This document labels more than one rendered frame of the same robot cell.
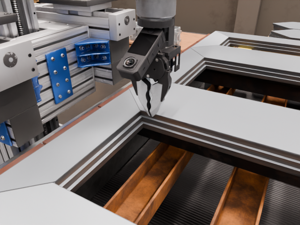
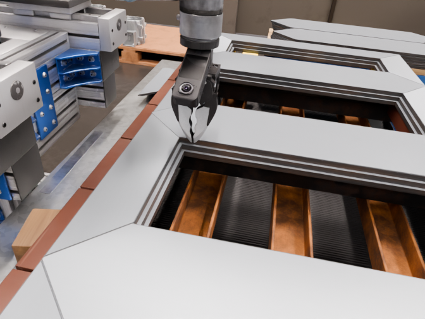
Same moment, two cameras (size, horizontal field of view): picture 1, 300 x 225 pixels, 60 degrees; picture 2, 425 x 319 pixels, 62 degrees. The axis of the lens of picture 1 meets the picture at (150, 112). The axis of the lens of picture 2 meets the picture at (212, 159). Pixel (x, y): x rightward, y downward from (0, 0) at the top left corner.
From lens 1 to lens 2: 23 cm
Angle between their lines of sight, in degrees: 19
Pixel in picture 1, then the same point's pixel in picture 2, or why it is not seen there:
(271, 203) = not seen: hidden behind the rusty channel
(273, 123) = (311, 137)
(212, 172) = (241, 195)
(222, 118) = (264, 136)
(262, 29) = (243, 19)
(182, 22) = (141, 9)
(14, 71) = (20, 104)
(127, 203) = not seen: hidden behind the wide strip
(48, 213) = (148, 250)
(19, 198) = (107, 244)
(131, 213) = not seen: hidden behind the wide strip
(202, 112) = (243, 132)
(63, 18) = (25, 22)
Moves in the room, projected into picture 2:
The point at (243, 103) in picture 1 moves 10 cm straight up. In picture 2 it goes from (277, 118) to (286, 79)
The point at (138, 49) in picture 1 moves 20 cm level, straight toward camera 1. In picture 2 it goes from (190, 73) to (239, 128)
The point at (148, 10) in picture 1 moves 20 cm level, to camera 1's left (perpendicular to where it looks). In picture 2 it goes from (198, 31) to (71, 33)
